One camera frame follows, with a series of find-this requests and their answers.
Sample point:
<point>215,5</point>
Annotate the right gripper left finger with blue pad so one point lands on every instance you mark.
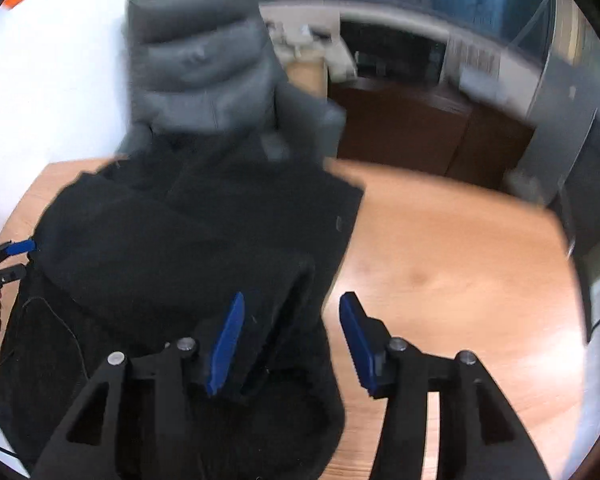
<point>133,419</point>

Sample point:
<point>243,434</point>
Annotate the black fleece jacket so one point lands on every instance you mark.
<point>141,252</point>

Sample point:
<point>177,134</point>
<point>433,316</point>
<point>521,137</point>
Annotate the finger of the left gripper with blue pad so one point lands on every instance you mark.
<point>13,273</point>
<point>10,249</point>

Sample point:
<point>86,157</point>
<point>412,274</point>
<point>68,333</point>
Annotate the black microwave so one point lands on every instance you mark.
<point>384,52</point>

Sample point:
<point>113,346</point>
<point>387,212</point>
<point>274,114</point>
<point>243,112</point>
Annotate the grey leather armchair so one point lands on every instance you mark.
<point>209,67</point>

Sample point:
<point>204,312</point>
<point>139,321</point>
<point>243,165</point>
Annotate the grey metal cabinet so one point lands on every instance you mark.
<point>564,153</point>

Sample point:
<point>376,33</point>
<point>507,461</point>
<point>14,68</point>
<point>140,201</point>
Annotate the dark wood cabinet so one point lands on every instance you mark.
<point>436,130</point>

